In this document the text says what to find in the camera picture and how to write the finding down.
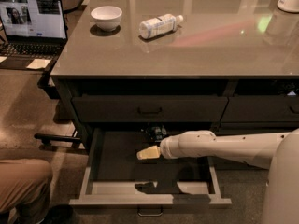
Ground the open black laptop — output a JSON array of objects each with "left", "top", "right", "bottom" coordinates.
[{"left": 0, "top": 0, "right": 68, "bottom": 59}]

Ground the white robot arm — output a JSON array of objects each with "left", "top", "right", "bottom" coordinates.
[{"left": 136, "top": 129, "right": 299, "bottom": 224}]

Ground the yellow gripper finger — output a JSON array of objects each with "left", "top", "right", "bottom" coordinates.
[{"left": 136, "top": 146, "right": 161, "bottom": 160}]

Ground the top right drawer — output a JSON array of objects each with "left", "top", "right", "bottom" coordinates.
[{"left": 221, "top": 95, "right": 299, "bottom": 122}]

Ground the closed top left drawer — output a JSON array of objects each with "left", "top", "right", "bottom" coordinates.
[{"left": 72, "top": 95, "right": 228, "bottom": 123}]

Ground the white ceramic bowl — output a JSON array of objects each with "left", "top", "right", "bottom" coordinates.
[{"left": 91, "top": 6, "right": 122, "bottom": 32}]

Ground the open middle drawer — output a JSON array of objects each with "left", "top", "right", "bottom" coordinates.
[{"left": 70, "top": 129, "right": 232, "bottom": 217}]

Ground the white paper note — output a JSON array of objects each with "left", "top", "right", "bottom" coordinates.
[{"left": 27, "top": 59, "right": 50, "bottom": 70}]

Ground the white cylindrical container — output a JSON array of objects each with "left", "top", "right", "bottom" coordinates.
[{"left": 278, "top": 0, "right": 299, "bottom": 13}]

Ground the blue chip bag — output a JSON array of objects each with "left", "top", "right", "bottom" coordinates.
[{"left": 145, "top": 125, "right": 167, "bottom": 142}]

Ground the clear plastic water bottle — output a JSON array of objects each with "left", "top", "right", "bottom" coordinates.
[{"left": 139, "top": 14, "right": 184, "bottom": 39}]

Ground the person's leg in khaki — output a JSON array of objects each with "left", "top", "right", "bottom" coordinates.
[{"left": 0, "top": 159, "right": 53, "bottom": 224}]

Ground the black chair base leg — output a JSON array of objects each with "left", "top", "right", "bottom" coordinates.
[{"left": 34, "top": 133, "right": 81, "bottom": 146}]

